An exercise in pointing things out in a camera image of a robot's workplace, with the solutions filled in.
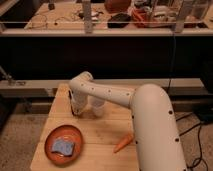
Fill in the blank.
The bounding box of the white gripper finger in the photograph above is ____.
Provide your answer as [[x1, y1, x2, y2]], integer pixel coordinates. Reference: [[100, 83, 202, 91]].
[[71, 91, 88, 116], [89, 97, 105, 117]]

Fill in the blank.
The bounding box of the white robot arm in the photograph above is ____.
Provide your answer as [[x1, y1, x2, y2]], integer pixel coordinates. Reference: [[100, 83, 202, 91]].
[[69, 71, 187, 171]]

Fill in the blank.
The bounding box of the orange plate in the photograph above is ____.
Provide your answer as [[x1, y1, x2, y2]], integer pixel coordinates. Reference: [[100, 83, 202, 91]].
[[44, 125, 83, 166]]

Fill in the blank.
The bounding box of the orange carrot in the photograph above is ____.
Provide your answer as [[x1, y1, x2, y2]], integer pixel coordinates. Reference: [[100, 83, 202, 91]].
[[113, 133, 134, 153]]

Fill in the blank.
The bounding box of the blue sponge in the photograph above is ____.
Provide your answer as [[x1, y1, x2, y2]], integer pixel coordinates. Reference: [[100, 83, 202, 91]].
[[51, 138, 75, 156]]

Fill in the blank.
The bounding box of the black bowl on shelf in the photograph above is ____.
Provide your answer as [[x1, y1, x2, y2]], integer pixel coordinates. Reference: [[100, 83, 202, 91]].
[[107, 13, 131, 28]]

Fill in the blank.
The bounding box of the red container on shelf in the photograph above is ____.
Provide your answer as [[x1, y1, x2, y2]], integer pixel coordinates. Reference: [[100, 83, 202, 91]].
[[131, 8, 156, 28]]

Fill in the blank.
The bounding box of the brown pot on shelf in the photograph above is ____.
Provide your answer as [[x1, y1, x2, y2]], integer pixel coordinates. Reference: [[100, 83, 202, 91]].
[[104, 0, 131, 13]]

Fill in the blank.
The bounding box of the metal post left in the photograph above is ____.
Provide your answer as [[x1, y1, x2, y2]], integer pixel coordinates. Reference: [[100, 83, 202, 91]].
[[82, 0, 93, 34]]

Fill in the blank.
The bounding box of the metal post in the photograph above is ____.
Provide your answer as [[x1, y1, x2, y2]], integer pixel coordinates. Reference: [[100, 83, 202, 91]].
[[173, 0, 193, 33], [82, 0, 93, 34]]

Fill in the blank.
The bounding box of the black floor cable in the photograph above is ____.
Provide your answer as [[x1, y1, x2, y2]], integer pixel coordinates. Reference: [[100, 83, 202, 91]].
[[175, 112, 213, 171]]

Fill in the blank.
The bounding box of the blue hanging cable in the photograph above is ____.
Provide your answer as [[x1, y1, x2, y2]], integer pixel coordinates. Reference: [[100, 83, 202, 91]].
[[166, 31, 178, 96]]

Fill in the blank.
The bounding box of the metal post right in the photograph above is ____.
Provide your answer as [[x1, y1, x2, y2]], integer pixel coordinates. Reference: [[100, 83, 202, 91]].
[[173, 0, 193, 33]]

